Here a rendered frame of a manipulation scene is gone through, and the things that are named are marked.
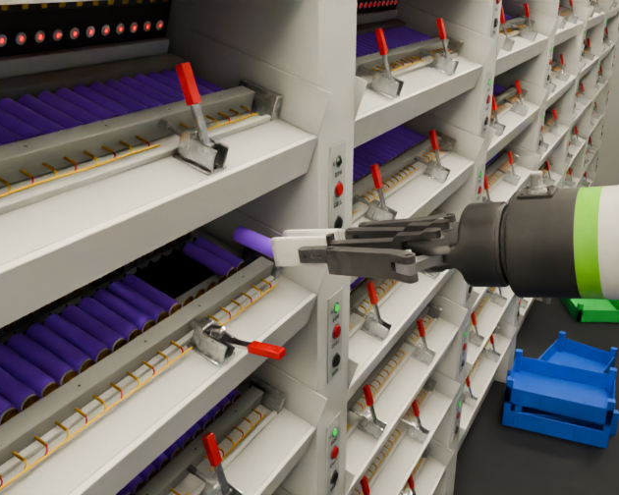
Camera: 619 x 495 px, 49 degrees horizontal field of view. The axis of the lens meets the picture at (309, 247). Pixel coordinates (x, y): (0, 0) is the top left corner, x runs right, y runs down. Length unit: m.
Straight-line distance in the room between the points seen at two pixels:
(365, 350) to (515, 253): 0.54
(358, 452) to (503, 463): 0.98
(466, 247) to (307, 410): 0.40
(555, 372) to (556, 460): 0.32
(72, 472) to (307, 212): 0.39
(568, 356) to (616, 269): 2.11
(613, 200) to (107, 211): 0.38
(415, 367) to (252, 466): 0.62
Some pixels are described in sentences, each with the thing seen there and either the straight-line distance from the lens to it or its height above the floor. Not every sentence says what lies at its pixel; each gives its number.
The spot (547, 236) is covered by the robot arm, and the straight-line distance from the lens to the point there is 0.57.
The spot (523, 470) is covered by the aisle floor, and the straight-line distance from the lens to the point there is 2.09.
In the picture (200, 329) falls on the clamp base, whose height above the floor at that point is 0.97.
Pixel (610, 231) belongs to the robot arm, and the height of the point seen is 1.11.
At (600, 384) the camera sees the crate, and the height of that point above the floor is 0.09.
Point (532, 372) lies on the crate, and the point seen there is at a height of 0.08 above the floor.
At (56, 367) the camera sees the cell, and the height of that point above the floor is 0.98.
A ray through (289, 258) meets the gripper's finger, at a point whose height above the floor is 1.02.
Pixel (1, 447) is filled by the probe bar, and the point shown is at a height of 0.97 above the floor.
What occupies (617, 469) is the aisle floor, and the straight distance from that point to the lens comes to 2.19.
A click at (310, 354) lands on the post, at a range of 0.86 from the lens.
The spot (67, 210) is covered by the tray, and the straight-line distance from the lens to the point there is 0.51.
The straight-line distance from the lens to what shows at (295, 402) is 0.91.
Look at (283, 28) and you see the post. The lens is 0.76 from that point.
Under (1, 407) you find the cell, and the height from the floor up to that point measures 0.98.
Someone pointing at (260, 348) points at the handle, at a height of 0.96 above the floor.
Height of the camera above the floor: 1.29
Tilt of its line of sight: 22 degrees down
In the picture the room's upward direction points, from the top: straight up
